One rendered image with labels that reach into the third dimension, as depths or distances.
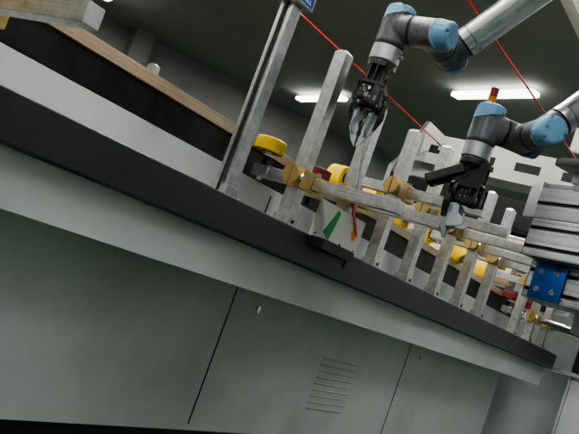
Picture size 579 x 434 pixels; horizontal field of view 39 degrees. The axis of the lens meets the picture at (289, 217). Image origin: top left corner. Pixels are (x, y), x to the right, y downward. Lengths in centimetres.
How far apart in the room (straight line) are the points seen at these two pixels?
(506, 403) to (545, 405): 21
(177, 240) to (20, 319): 36
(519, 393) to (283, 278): 283
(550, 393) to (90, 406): 314
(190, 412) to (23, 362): 63
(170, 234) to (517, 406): 330
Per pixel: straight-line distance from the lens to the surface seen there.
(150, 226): 163
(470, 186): 208
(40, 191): 143
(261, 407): 254
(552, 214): 192
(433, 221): 211
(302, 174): 195
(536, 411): 468
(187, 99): 191
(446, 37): 198
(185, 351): 216
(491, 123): 212
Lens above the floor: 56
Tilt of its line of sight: 5 degrees up
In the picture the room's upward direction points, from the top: 20 degrees clockwise
